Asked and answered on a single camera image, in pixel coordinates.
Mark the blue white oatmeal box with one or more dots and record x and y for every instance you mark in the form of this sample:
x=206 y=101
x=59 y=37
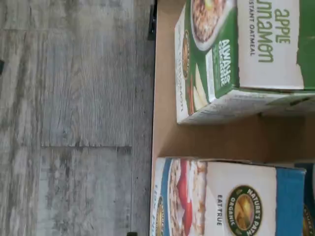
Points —
x=221 y=196
x=310 y=221

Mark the wooden shelf board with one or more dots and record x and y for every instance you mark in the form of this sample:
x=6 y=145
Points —
x=221 y=140

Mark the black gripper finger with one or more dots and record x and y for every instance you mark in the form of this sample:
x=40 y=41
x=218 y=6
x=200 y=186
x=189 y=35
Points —
x=131 y=234

